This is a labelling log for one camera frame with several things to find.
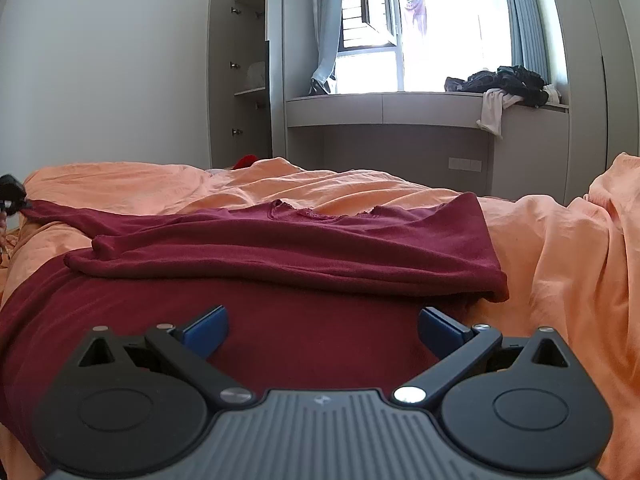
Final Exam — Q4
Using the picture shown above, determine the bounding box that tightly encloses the purple hanging garment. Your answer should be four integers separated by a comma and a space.
404, 0, 430, 39

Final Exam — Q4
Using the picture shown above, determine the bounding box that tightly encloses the tall grey wardrobe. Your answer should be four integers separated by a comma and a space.
544, 0, 640, 207

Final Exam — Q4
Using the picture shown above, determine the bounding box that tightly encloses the light blue curtain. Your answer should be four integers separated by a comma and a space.
500, 0, 569, 102
309, 0, 347, 96

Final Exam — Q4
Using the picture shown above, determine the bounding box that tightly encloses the grey window bench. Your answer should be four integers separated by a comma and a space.
285, 91, 571, 206

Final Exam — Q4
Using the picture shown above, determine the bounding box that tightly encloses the pile of dark clothes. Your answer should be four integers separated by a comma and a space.
444, 65, 551, 108

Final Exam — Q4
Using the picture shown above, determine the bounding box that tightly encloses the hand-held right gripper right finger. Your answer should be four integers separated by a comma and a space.
392, 306, 571, 407

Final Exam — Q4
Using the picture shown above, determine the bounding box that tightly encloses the white cloth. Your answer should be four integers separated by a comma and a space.
476, 87, 521, 140

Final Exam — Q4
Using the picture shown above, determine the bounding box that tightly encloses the maroon knit top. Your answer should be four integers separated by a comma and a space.
0, 192, 510, 441

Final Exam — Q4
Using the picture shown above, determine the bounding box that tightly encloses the orange bed sheet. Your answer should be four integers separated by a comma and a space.
0, 152, 640, 480

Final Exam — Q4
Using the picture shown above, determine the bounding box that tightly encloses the open grey cabinet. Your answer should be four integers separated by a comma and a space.
206, 0, 286, 171

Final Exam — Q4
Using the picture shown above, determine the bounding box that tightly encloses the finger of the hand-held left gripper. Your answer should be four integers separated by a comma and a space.
0, 174, 32, 214

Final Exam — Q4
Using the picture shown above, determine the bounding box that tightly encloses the window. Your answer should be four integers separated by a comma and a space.
337, 0, 516, 95

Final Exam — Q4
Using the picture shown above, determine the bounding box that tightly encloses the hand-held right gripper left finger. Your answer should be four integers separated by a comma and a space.
76, 306, 256, 409

